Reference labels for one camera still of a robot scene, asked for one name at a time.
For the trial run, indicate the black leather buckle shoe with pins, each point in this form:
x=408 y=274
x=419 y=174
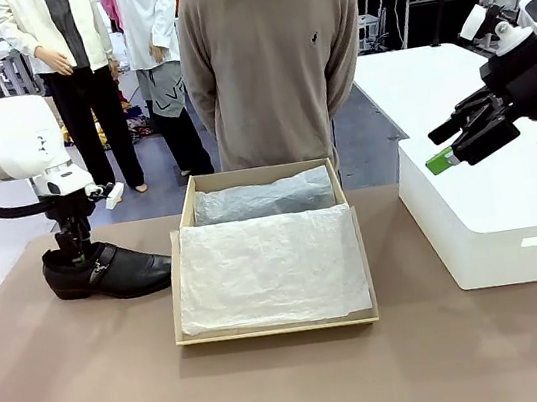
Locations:
x=128 y=275

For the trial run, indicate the white table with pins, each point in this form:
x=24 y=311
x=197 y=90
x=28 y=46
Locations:
x=423 y=87

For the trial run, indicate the white tissue wrapping paper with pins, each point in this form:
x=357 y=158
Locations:
x=269 y=271

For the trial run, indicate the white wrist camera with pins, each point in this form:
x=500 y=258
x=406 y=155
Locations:
x=474 y=21
x=115 y=196

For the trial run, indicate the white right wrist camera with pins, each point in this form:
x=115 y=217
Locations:
x=474 y=21

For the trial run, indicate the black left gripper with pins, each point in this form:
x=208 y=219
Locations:
x=70 y=213

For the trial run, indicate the mannequin white jacket black trousers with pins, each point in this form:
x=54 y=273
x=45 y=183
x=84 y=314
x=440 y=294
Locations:
x=85 y=127

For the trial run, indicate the mannequin white shirt grey shorts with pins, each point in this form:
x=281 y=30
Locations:
x=145 y=17

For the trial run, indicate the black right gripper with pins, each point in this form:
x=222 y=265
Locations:
x=533 y=80

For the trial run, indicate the person in taupe sweater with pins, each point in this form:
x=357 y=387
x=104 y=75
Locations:
x=276 y=83

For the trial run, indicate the pink hanging garment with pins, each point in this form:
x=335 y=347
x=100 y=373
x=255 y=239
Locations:
x=109 y=7

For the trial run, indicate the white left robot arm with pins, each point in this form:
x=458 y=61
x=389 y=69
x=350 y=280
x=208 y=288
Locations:
x=12 y=143

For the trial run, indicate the large white block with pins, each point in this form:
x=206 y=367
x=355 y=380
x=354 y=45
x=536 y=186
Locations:
x=492 y=208

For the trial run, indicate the colourful clothes pile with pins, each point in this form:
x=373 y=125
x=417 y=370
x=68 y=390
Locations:
x=136 y=125

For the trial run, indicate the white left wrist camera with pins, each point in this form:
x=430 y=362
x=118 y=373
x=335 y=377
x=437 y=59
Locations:
x=115 y=196

